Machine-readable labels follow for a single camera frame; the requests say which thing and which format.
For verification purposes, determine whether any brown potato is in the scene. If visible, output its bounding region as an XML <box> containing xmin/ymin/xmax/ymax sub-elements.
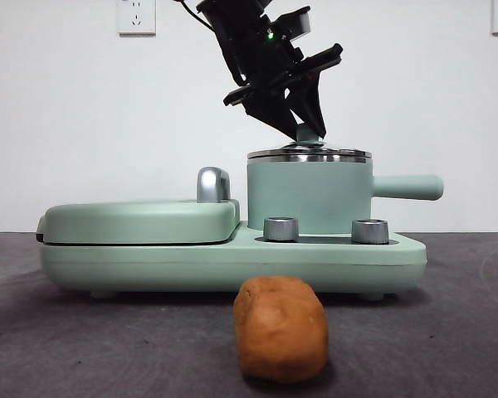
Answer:
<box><xmin>233</xmin><ymin>275</ymin><xmax>329</xmax><ymax>385</ymax></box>

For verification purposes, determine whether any silver control knob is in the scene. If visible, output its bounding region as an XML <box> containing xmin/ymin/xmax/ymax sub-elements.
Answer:
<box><xmin>351</xmin><ymin>218</ymin><xmax>389</xmax><ymax>245</ymax></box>
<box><xmin>263</xmin><ymin>216</ymin><xmax>299</xmax><ymax>242</ymax></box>

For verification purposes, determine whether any glass pot lid green knob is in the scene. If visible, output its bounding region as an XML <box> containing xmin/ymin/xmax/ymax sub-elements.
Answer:
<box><xmin>247</xmin><ymin>123</ymin><xmax>373</xmax><ymax>163</ymax></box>

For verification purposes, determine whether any mint green breakfast maker base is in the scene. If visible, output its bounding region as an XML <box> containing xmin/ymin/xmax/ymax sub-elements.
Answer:
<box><xmin>39</xmin><ymin>221</ymin><xmax>427</xmax><ymax>302</ymax></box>

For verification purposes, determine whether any chrome grill lid handle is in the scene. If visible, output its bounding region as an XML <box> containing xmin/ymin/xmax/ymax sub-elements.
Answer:
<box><xmin>196</xmin><ymin>167</ymin><xmax>232</xmax><ymax>204</ymax></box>

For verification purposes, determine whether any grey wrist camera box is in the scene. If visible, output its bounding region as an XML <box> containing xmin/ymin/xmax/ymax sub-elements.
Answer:
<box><xmin>273</xmin><ymin>7</ymin><xmax>313</xmax><ymax>41</ymax></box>

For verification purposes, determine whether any mint green pot with handle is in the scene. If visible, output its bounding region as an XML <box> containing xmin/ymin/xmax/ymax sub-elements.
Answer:
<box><xmin>246</xmin><ymin>159</ymin><xmax>445</xmax><ymax>232</ymax></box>

